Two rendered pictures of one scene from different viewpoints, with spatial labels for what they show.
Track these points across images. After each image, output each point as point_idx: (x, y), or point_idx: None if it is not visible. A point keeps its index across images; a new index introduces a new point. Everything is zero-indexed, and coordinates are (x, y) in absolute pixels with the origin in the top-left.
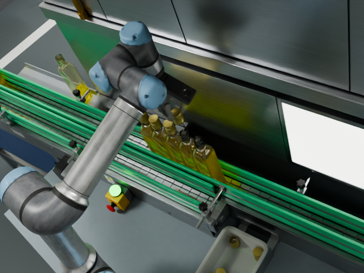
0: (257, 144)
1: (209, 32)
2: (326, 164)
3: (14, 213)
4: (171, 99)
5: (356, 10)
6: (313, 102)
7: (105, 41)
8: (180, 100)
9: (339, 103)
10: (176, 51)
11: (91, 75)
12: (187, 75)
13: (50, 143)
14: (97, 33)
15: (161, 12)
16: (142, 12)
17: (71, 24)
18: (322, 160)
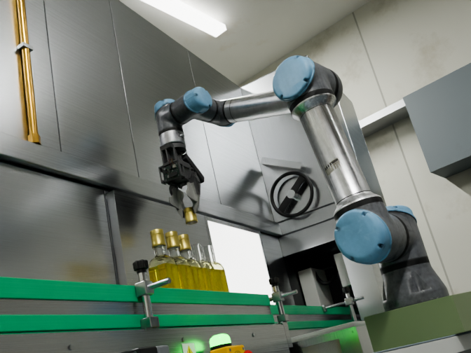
0: None
1: (155, 164)
2: (239, 292)
3: (325, 68)
4: (175, 205)
5: (209, 144)
6: (217, 215)
7: (44, 192)
8: (200, 175)
9: (226, 211)
10: (140, 181)
11: (201, 88)
12: (150, 211)
13: (65, 332)
14: (53, 166)
15: (123, 144)
16: (106, 143)
17: (10, 153)
18: (235, 287)
